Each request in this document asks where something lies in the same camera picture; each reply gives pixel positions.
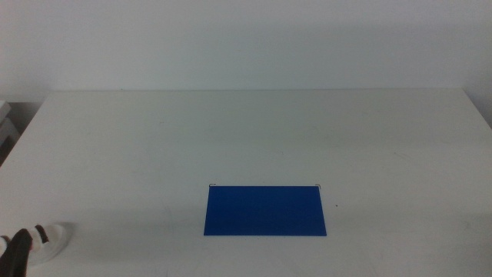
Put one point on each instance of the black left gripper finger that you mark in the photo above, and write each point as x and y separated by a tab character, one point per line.
16	255

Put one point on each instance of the blue rectangular mat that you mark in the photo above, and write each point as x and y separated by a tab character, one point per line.
265	211

